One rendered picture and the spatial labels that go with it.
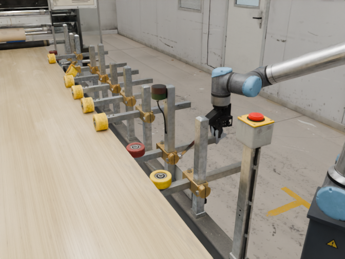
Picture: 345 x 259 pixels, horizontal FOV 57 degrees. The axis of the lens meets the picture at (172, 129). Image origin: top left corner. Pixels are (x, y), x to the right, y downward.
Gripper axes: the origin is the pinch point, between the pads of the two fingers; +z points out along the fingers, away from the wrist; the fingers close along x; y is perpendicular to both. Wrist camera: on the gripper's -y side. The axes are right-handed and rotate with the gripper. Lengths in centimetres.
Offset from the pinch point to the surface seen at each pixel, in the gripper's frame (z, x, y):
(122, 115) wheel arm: -13.9, 23.2, -38.6
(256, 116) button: -41, -56, -26
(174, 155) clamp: -4.8, -8.7, -27.0
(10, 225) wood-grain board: -10, -28, -92
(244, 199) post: -15, -56, -28
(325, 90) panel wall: 50, 117, 235
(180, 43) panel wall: 53, 468, 235
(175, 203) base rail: 13.3, -17.3, -31.6
